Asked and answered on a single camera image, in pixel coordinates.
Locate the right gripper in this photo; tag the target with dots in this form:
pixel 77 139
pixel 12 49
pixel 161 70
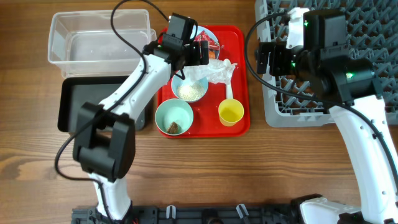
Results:
pixel 277 51

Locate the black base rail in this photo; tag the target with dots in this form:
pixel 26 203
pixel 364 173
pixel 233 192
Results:
pixel 128 213

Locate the white tissue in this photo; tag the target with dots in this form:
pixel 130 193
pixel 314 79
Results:
pixel 214 72

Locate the brown food scrap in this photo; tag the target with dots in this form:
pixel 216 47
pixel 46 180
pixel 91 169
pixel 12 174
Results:
pixel 174 129

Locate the orange carrot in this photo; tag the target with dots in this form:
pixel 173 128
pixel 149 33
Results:
pixel 211 55

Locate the yellow plastic cup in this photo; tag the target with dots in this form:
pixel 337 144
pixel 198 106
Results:
pixel 230 112

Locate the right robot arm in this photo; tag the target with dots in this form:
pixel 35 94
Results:
pixel 316 51

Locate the red serving tray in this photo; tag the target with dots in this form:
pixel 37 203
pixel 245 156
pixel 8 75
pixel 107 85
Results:
pixel 206 122

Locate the light blue rice bowl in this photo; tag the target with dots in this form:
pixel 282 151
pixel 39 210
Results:
pixel 177 81

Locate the red snack wrapper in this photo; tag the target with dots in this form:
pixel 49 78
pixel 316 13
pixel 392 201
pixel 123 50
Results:
pixel 212 43

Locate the light blue plate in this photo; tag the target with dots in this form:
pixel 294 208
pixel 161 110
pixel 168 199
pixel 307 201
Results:
pixel 211 35

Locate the black waste tray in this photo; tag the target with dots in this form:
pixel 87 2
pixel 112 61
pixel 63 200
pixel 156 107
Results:
pixel 78 90

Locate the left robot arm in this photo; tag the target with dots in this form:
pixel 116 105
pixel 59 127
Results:
pixel 105 133

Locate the mint green bowl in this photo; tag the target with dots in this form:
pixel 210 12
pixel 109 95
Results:
pixel 174 110

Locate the clear plastic bin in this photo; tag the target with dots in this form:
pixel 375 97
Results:
pixel 83 44

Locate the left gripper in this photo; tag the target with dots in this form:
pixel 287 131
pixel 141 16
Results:
pixel 195 58

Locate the white plastic spoon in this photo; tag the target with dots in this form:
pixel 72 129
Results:
pixel 229 73

